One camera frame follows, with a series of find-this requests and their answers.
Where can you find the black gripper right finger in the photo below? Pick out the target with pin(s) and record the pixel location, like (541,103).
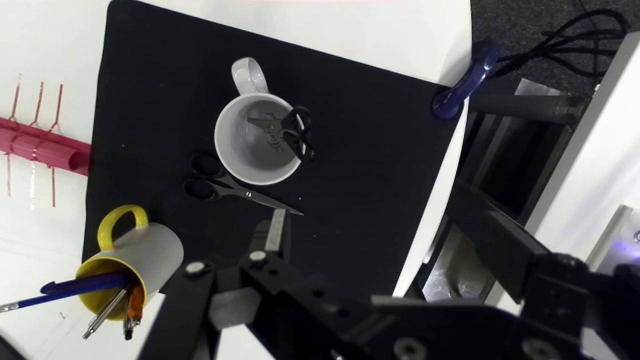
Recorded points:
(507,249)

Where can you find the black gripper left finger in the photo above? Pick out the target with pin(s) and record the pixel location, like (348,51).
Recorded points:
(274,233)

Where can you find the black rectangular mat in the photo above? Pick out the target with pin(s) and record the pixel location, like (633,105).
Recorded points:
(366,167)

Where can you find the black mug white inside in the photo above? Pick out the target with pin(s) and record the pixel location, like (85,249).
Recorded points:
(251,155)

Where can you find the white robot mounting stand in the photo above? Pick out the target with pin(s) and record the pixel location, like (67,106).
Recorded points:
(586,152)

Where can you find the orange black pen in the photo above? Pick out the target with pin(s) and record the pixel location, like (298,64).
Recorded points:
(135,307)

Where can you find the blue table clamp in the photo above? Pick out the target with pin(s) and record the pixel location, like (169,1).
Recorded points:
(461,91)

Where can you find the silver pen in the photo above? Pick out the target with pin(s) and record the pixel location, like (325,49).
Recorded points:
(103,315)

